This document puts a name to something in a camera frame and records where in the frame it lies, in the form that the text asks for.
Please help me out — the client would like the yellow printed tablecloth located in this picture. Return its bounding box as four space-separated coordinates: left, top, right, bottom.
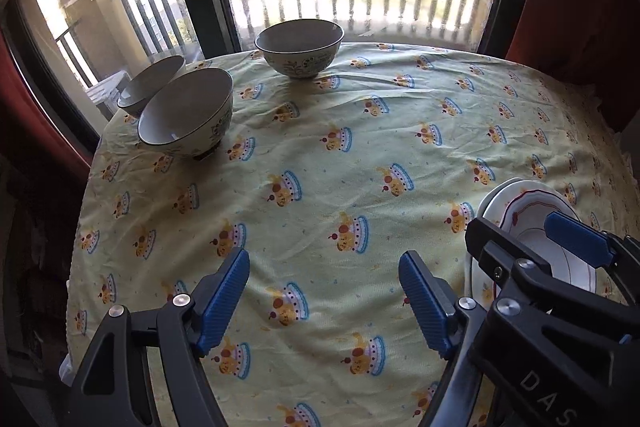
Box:
65 42 640 427

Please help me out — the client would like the white ruffled beaded plate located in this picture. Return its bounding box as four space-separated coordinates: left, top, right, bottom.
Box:
475 179 583 228

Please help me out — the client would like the white air conditioner unit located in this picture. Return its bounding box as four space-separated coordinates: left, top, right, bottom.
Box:
85 71 132 120

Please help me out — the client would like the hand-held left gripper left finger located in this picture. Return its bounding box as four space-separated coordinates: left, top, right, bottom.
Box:
70 248 251 427

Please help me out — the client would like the small red-rimmed white dish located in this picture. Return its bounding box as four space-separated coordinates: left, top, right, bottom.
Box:
482 191 613 295

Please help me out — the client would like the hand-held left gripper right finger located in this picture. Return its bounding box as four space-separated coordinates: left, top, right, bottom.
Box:
398 251 493 427

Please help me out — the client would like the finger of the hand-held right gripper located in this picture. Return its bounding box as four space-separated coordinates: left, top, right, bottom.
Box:
544 211 640 303
465 217 640 339

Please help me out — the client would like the floral ceramic bowl dark rim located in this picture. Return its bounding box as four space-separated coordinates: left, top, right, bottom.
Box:
117 55 187 118
137 68 234 159
255 19 345 79

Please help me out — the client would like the large yellow floral plate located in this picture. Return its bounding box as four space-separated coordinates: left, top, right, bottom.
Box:
464 179 631 308

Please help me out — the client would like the red curtain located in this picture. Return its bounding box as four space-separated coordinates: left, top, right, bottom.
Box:
505 0 640 132
0 27 103 188

